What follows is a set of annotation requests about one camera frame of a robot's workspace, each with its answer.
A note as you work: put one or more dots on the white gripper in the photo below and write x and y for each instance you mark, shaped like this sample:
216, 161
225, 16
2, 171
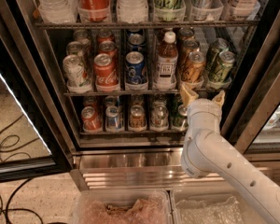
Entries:
203, 106

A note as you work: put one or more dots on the green can shelf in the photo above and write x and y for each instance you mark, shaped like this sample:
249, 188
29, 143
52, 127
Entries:
214, 49
180, 118
222, 66

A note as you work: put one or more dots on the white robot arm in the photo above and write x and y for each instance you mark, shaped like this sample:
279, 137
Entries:
206, 151

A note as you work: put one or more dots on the front gold can middle shelf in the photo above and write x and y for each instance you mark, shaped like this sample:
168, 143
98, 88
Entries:
193, 67

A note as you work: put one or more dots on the gold can shelf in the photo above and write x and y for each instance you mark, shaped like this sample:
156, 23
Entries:
188, 46
137, 118
193, 67

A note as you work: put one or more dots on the green can bottom shelf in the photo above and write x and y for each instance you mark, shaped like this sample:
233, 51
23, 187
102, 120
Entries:
180, 118

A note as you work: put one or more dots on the gold can bottom shelf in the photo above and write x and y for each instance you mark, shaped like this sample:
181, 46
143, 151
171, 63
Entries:
137, 118

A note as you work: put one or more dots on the front blue can middle shelf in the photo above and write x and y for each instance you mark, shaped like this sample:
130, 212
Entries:
135, 65

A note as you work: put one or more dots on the blue white can bottom shelf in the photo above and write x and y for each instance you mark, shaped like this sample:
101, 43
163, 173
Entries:
113, 119

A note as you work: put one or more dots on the front red cola can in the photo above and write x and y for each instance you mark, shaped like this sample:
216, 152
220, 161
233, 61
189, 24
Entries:
105, 70

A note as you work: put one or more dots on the red cola can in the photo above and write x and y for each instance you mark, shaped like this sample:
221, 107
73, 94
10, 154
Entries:
110, 48
105, 70

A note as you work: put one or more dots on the middle red cola can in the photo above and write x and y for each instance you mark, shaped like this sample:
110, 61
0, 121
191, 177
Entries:
110, 48

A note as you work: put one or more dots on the red can bottom shelf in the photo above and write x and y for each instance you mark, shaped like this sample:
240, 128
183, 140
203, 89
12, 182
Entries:
90, 118

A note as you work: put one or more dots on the clear bottle top middle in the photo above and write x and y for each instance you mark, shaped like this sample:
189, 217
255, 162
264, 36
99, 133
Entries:
132, 11

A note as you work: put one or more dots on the clear bottle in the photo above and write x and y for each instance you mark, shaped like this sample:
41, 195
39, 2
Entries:
132, 11
58, 11

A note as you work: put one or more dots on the front white can middle shelf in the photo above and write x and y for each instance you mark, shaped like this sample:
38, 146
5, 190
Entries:
76, 73

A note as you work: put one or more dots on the open glass fridge door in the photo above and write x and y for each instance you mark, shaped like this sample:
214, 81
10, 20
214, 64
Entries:
34, 128

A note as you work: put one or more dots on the brown tea bottle white cap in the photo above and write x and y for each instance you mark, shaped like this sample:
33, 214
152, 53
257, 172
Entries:
166, 61

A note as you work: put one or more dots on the right clear plastic bin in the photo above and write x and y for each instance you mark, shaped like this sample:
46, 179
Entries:
212, 205

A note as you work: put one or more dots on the clear plastic bin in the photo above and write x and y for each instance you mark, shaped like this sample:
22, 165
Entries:
123, 206
212, 205

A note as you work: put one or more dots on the left clear plastic bin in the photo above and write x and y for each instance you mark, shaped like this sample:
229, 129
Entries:
123, 206

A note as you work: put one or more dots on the clear bottle top left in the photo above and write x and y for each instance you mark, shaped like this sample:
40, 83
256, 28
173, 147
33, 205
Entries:
58, 11

